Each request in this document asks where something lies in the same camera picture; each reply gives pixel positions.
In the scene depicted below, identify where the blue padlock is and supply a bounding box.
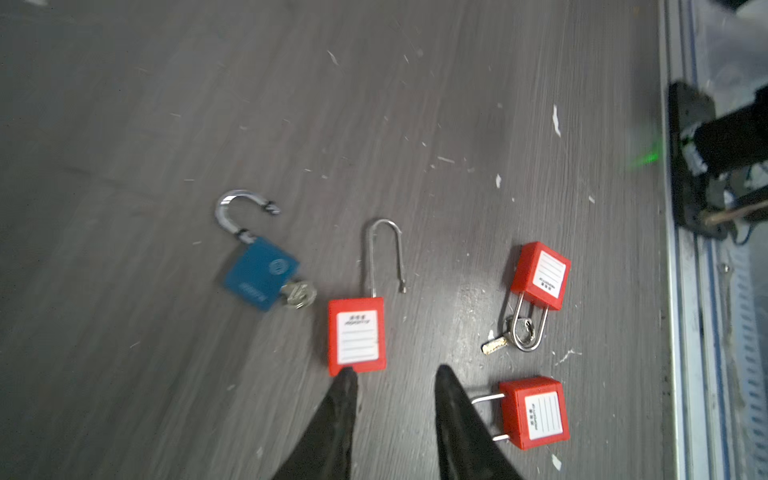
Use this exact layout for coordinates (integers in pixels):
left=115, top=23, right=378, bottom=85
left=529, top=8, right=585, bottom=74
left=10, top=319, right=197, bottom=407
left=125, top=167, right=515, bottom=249
left=214, top=189, right=317, bottom=312

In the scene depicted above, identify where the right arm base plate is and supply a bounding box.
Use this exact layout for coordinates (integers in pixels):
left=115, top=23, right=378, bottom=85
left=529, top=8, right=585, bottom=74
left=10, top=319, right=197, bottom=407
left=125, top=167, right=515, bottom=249
left=668, top=81, right=728, bottom=240

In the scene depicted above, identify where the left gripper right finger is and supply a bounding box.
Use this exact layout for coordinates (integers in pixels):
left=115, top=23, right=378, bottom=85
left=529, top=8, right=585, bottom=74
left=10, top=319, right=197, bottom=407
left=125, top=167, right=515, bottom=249
left=434, top=364, right=522, bottom=480

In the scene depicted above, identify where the red padlock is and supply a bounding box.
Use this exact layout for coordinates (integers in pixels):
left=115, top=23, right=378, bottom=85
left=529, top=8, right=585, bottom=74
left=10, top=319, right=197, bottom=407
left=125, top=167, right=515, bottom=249
left=328, top=218, right=407, bottom=377
left=470, top=376, right=570, bottom=450
left=481, top=242, right=571, bottom=355

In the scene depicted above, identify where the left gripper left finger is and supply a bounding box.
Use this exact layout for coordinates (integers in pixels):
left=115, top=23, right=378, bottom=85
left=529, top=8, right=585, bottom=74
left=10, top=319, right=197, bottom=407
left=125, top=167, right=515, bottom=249
left=273, top=367, right=358, bottom=479

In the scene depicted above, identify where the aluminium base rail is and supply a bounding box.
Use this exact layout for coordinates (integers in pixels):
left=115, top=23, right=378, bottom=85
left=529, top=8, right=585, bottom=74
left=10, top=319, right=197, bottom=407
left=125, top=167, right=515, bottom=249
left=658, top=1, right=735, bottom=479

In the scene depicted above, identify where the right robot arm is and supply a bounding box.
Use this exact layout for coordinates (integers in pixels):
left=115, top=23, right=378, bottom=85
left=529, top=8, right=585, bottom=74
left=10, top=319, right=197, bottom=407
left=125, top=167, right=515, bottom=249
left=693, top=86, right=767, bottom=176

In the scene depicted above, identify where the white slotted cable duct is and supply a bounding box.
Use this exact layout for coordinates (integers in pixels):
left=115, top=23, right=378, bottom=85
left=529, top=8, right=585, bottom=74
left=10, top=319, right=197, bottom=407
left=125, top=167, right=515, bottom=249
left=728, top=241, right=767, bottom=479

